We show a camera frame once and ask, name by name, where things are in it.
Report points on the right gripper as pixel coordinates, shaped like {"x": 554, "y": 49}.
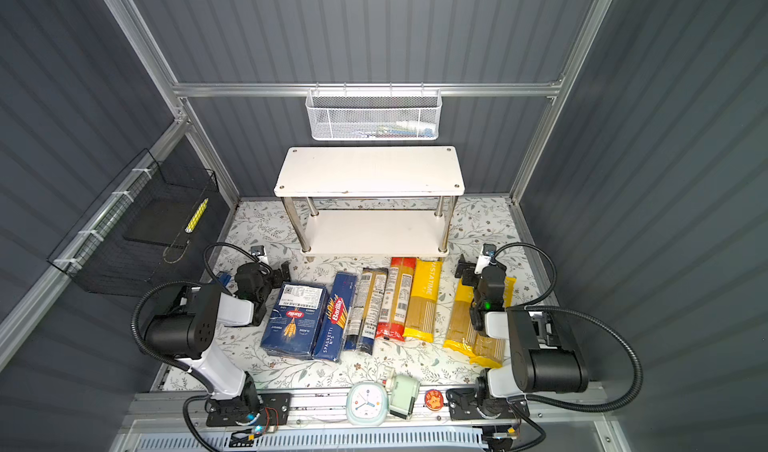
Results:
{"x": 472, "y": 271}

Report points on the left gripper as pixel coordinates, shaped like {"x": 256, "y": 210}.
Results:
{"x": 274, "y": 278}

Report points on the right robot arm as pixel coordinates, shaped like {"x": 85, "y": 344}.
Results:
{"x": 520, "y": 351}

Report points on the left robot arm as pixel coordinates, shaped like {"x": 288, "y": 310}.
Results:
{"x": 175, "y": 323}

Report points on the wide blue Barilla pasta box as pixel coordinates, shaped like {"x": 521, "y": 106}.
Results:
{"x": 295, "y": 321}

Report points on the white two-tier shelf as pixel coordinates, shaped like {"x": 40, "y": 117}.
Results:
{"x": 382, "y": 172}

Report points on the yellow Pastatime spaghetti bag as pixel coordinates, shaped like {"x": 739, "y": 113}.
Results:
{"x": 421, "y": 314}

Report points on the narrow blue Barilla spaghetti box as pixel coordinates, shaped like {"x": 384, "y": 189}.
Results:
{"x": 331, "y": 338}

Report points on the red-ended spaghetti bag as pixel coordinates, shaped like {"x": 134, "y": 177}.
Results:
{"x": 391, "y": 322}

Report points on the blue-ended clear spaghetti bag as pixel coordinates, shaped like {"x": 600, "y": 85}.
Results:
{"x": 364, "y": 315}

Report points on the yellow green marker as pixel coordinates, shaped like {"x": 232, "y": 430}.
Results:
{"x": 196, "y": 217}

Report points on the red round badge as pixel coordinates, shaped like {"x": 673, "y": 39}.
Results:
{"x": 434, "y": 400}

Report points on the mint green timer device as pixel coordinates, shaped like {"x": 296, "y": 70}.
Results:
{"x": 403, "y": 390}

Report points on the white tube in basket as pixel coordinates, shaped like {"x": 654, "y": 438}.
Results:
{"x": 417, "y": 128}

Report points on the mint alarm clock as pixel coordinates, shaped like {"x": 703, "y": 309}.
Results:
{"x": 367, "y": 404}

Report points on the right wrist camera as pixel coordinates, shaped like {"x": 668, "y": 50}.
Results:
{"x": 487, "y": 254}

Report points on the blue handled tool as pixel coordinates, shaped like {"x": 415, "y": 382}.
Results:
{"x": 224, "y": 278}

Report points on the black wire basket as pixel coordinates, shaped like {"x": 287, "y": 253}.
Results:
{"x": 136, "y": 239}

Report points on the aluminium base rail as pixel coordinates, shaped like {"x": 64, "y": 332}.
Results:
{"x": 327, "y": 408}

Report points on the white wire mesh basket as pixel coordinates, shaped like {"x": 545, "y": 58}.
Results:
{"x": 369, "y": 116}

